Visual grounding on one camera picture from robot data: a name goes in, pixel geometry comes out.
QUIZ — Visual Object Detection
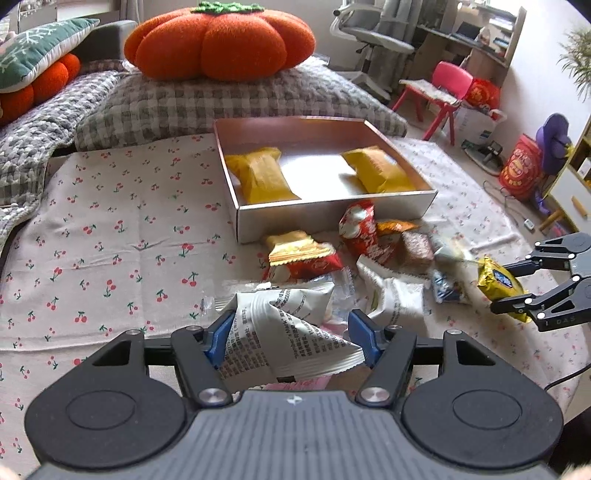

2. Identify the pink child chair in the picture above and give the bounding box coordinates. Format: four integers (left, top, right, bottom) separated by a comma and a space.
392, 61, 475, 141

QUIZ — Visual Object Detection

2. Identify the floor cable with adapter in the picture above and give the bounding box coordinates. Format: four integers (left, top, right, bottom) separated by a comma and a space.
482, 180, 537, 232

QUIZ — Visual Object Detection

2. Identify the wooden desk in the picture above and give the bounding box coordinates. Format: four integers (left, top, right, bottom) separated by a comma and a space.
409, 7, 528, 88

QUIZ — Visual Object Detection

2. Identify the black gadget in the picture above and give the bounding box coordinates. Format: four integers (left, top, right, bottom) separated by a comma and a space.
463, 140, 505, 170

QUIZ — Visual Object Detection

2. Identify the brown snack packet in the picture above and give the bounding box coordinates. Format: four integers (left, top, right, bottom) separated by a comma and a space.
398, 231, 435, 276

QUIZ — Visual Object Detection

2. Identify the red and gold snack packet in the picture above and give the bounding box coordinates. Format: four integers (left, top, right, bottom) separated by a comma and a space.
262, 230, 345, 283

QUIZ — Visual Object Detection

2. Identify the small orange pumpkin cushion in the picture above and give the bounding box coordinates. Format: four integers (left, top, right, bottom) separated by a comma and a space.
0, 52, 82, 126

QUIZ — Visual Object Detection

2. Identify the clear silver snack packet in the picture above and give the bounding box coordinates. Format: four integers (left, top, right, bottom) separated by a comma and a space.
428, 231, 481, 266

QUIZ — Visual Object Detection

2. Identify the orange snack packet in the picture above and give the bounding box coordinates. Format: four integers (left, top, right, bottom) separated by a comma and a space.
375, 219, 420, 237

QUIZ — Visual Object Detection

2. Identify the grey curtain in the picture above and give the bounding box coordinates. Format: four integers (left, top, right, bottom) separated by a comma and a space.
376, 0, 419, 35

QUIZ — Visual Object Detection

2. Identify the patterned cloth on chair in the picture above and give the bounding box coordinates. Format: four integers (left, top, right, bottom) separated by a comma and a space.
399, 78, 458, 104

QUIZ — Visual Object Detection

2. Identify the pink cardboard box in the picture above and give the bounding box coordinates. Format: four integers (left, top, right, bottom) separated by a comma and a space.
212, 115, 439, 245

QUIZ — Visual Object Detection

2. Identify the grey office chair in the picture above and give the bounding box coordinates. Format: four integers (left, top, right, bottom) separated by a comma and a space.
329, 0, 416, 101

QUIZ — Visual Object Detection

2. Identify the blue and white snack packet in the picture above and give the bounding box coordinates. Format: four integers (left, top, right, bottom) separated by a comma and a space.
430, 269, 471, 305

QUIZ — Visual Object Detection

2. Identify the grey sofa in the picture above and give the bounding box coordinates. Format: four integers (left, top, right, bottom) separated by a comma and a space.
74, 19, 139, 70

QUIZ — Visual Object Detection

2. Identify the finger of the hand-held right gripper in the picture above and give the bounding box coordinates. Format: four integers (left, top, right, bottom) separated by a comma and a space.
489, 275, 591, 333
502, 231, 591, 278

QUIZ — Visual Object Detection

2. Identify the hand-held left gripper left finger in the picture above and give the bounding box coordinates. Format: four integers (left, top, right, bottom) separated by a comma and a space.
83, 308, 237, 409

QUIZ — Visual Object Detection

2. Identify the purple hat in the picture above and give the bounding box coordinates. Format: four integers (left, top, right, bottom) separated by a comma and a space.
536, 113, 574, 176

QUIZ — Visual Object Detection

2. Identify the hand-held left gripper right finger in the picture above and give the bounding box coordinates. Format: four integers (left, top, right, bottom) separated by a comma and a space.
347, 308, 502, 409

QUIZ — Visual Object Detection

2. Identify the red patterned sack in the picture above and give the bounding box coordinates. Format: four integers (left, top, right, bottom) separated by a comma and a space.
499, 134, 546, 201

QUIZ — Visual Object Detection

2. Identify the green snowflake pillow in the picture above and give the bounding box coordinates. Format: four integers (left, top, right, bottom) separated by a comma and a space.
0, 17, 101, 94

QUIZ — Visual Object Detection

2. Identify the cherry print tablecloth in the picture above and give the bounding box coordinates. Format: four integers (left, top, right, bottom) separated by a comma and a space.
0, 134, 591, 467

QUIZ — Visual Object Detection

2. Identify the yellow snack packet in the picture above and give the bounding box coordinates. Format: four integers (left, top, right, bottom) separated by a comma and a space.
224, 146, 302, 205
341, 145, 417, 195

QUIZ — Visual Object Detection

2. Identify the white cabinet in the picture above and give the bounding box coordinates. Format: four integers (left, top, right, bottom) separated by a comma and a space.
538, 134, 591, 234

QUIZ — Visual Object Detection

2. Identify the white green-print snack packet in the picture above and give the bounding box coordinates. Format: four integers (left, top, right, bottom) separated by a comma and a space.
355, 255, 426, 329

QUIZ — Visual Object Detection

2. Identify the green plant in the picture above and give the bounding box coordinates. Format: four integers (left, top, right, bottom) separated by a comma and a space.
557, 25, 591, 103

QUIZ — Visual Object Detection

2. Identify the red gift bag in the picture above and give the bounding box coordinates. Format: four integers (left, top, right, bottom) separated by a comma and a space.
463, 78, 502, 115

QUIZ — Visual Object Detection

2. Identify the white cardboard carton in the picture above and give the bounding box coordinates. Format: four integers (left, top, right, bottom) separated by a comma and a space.
454, 104, 508, 147

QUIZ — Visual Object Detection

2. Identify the large orange pumpkin cushion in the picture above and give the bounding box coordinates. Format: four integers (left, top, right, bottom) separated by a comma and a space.
124, 0, 317, 84

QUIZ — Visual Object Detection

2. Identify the white triangular snack packet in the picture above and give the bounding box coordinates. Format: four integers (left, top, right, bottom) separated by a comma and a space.
216, 281, 366, 385

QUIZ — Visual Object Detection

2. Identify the red and white snack packet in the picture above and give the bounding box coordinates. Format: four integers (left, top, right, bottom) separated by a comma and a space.
338, 199, 394, 267

